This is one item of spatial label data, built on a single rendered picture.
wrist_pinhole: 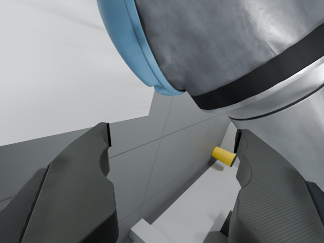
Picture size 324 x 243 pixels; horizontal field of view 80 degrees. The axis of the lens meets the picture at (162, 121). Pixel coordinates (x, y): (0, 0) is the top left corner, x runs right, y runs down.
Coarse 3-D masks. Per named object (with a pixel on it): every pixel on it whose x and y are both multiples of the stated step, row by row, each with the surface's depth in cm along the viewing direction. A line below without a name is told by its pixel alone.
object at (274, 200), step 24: (240, 144) 11; (264, 144) 10; (240, 168) 10; (264, 168) 8; (288, 168) 8; (240, 192) 7; (264, 192) 7; (288, 192) 7; (240, 216) 6; (264, 216) 6; (288, 216) 6; (312, 216) 6; (240, 240) 6; (264, 240) 6; (288, 240) 6; (312, 240) 6
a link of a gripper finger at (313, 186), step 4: (304, 180) 8; (308, 184) 8; (312, 184) 8; (308, 188) 8; (312, 188) 8; (316, 188) 8; (312, 192) 7; (316, 192) 7; (320, 192) 7; (312, 196) 7; (316, 196) 7; (320, 196) 7; (312, 200) 7; (316, 200) 7; (320, 200) 7; (316, 204) 7; (320, 204) 7; (316, 208) 7; (320, 208) 7; (320, 212) 7; (320, 216) 6
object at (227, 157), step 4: (216, 148) 591; (220, 148) 592; (216, 152) 585; (220, 152) 581; (224, 152) 578; (228, 152) 578; (212, 156) 603; (216, 156) 586; (220, 156) 579; (224, 156) 573; (228, 156) 569; (232, 156) 566; (236, 156) 570; (220, 160) 583; (224, 160) 573; (228, 160) 566; (232, 160) 561; (228, 164) 571; (232, 164) 576
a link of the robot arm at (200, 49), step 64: (128, 0) 10; (192, 0) 10; (256, 0) 9; (320, 0) 9; (128, 64) 13; (192, 64) 12; (256, 64) 10; (320, 64) 10; (256, 128) 14; (320, 128) 12
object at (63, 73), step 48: (0, 0) 22; (48, 0) 25; (0, 48) 23; (48, 48) 28; (96, 48) 34; (0, 96) 25; (48, 96) 30; (96, 96) 38; (144, 96) 51; (0, 144) 28
